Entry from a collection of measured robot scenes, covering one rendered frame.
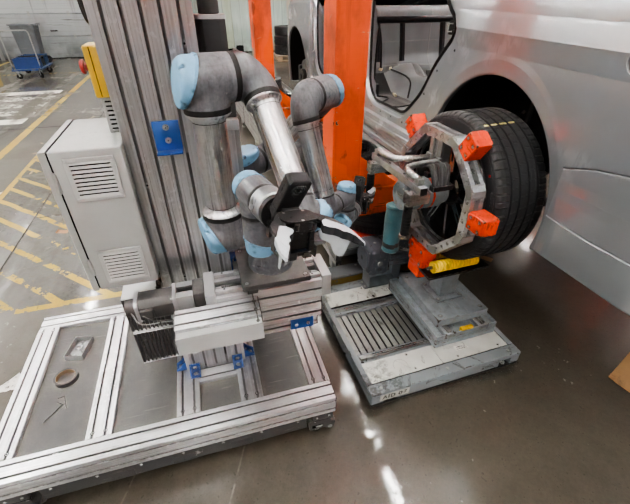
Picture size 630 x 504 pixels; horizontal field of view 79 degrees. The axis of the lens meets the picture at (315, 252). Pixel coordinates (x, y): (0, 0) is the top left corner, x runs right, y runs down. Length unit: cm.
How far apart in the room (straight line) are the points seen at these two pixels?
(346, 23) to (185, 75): 106
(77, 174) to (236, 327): 62
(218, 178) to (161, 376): 105
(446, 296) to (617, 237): 94
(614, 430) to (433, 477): 86
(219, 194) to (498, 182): 102
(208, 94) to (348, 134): 112
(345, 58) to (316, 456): 171
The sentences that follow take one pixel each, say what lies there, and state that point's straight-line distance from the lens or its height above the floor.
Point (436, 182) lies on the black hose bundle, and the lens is 152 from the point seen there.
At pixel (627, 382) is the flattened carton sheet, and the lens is 248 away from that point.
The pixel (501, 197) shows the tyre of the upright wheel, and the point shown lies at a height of 95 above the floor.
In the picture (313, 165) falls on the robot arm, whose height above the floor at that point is 108.
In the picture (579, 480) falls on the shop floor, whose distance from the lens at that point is 202.
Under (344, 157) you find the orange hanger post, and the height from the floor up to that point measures 88.
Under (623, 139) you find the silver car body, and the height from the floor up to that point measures 123.
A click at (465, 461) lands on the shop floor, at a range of 188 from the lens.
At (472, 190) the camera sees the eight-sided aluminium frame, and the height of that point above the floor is 97.
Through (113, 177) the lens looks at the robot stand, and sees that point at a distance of 124.
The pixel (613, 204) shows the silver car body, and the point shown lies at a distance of 149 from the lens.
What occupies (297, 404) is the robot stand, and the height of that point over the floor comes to 23.
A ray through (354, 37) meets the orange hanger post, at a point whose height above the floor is 142.
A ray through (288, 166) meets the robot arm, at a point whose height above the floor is 123.
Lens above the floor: 158
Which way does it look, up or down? 34 degrees down
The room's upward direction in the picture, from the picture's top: straight up
